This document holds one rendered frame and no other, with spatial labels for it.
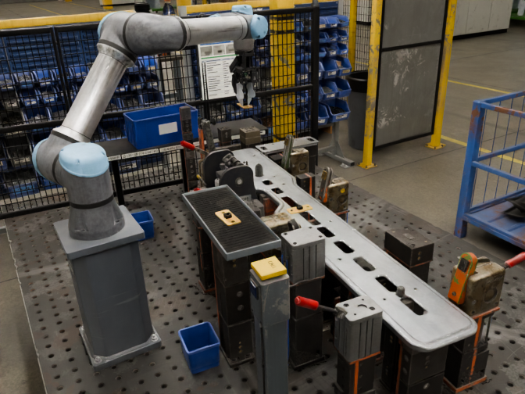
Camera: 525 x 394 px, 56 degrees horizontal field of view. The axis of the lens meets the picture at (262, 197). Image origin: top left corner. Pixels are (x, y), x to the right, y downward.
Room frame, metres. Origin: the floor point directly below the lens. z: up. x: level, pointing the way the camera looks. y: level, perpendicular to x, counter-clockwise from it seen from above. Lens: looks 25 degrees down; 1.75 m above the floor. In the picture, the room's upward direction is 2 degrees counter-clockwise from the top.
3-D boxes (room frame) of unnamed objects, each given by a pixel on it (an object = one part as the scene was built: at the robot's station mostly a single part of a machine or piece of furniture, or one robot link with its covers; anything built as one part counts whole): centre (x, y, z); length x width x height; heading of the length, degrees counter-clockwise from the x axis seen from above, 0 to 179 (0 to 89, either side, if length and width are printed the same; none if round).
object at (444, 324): (1.47, -0.14, 1.00); 1.38 x 0.22 x 0.02; 23
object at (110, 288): (1.23, 0.47, 0.90); 0.21 x 0.21 x 0.40; 29
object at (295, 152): (1.95, -0.15, 0.87); 0.12 x 0.09 x 0.35; 113
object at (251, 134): (2.22, 0.05, 0.88); 0.08 x 0.08 x 0.36; 23
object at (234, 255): (1.15, 0.09, 1.16); 0.37 x 0.14 x 0.02; 23
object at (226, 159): (1.50, 0.10, 0.94); 0.18 x 0.13 x 0.49; 23
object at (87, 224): (1.23, 0.47, 1.15); 0.15 x 0.15 x 0.10
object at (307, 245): (1.12, -0.10, 0.90); 0.13 x 0.10 x 0.41; 113
